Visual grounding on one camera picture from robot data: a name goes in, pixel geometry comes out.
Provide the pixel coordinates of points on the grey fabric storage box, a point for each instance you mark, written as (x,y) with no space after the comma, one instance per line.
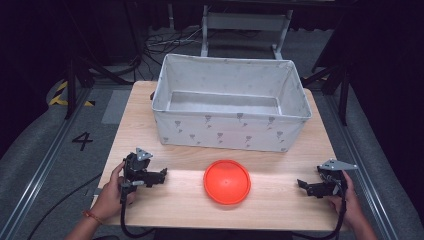
(230,133)

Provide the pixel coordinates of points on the person's right hand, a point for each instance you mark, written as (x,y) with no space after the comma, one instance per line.
(351,208)

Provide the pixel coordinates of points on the grey metal floor rail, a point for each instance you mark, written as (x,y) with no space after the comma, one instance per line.
(363,166)
(43,163)

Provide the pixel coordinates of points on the yellow black hazard tape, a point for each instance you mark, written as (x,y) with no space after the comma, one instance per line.
(56,99)

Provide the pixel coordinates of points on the person's left hand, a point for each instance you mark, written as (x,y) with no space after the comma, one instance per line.
(110,200)

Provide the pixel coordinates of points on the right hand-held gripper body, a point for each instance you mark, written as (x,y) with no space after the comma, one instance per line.
(331,185)

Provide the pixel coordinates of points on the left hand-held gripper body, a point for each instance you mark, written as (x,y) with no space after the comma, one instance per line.
(137,171)

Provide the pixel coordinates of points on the grey metal stand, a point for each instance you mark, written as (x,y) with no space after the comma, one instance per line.
(246,21)

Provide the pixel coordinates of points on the orange round plastic disc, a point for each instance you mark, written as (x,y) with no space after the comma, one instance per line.
(226,181)

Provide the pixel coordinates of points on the black tripod stand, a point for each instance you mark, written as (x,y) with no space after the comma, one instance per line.
(70,90)
(343,96)

